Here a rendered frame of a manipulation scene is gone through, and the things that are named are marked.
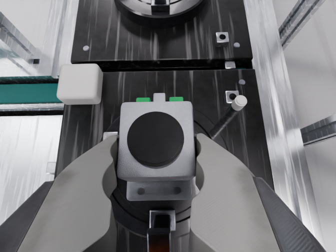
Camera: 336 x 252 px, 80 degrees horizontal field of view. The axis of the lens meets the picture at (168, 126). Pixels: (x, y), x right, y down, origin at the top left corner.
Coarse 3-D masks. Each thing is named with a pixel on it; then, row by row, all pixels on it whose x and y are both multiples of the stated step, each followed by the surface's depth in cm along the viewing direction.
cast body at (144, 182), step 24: (120, 120) 12; (144, 120) 11; (168, 120) 11; (192, 120) 12; (120, 144) 11; (144, 144) 10; (168, 144) 10; (192, 144) 11; (120, 168) 11; (144, 168) 11; (168, 168) 11; (192, 168) 11; (144, 192) 13; (168, 192) 13
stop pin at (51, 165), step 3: (48, 162) 23; (51, 162) 23; (54, 162) 23; (48, 165) 23; (51, 165) 23; (54, 165) 23; (48, 168) 23; (51, 168) 23; (54, 168) 23; (48, 171) 23; (51, 171) 23; (54, 171) 23; (51, 174) 24
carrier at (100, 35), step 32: (96, 0) 29; (128, 0) 27; (192, 0) 27; (224, 0) 29; (96, 32) 28; (128, 32) 28; (160, 32) 28; (192, 32) 28; (128, 64) 27; (160, 64) 27; (192, 64) 27
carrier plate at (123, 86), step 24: (120, 72) 26; (144, 72) 26; (168, 72) 26; (192, 72) 26; (216, 72) 26; (240, 72) 26; (120, 96) 25; (144, 96) 25; (168, 96) 25; (192, 96) 25; (216, 96) 25; (72, 120) 24; (96, 120) 24; (216, 120) 24; (240, 120) 24; (72, 144) 23; (96, 144) 23; (240, 144) 23; (264, 144) 23; (264, 168) 22; (120, 240) 20; (144, 240) 20
